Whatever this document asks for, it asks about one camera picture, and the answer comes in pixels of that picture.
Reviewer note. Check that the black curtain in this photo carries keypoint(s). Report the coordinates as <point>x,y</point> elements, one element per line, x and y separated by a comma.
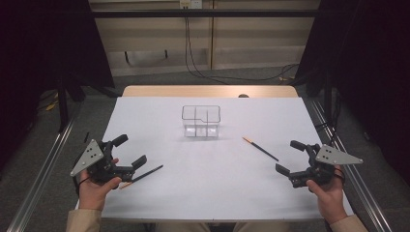
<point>370,64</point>
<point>38,48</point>

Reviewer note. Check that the person's left hand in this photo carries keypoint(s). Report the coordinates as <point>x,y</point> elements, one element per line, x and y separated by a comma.
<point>92,196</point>

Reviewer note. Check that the person's right leg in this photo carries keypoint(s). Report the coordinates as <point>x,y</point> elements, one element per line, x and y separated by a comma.
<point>261,227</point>

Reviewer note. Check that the white wall outlet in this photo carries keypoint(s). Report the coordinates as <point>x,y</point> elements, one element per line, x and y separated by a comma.
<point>190,4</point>

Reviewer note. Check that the black metal stand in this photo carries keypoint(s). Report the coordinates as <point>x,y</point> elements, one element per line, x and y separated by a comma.
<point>63,106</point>
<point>328,96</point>

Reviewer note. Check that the white table sheet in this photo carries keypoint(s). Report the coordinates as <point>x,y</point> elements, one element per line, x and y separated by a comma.
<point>209,180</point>

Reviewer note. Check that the small dark round object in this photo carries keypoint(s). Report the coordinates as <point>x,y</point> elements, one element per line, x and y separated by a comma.
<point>243,95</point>

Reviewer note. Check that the person's right hand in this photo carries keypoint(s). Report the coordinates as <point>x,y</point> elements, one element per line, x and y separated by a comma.
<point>330,199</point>

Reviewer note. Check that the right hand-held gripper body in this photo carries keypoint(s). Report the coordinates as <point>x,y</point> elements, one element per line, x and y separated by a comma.
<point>335,156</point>

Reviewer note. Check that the person's left leg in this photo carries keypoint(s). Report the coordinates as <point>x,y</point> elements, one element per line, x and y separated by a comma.
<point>180,227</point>

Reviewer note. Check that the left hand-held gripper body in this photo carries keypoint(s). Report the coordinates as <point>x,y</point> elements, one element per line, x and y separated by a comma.
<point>90,158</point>

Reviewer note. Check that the black horizontal bar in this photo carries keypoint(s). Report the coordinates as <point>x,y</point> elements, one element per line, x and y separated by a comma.
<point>225,13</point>

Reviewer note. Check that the person's leg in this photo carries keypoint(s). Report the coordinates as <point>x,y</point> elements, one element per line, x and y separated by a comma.
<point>261,227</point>
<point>180,227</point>

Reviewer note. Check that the clear plastic pen organizer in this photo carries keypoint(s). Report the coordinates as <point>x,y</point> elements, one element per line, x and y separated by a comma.
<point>199,130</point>

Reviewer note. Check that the black pencil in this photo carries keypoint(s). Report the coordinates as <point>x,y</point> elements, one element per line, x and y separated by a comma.
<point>151,170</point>
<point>261,149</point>

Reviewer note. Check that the aluminium floor rail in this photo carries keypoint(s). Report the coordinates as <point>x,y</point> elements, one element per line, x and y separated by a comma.
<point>42,180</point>
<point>364,193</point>

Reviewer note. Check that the wooden table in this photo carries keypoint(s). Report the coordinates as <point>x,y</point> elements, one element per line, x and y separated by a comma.
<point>209,91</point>

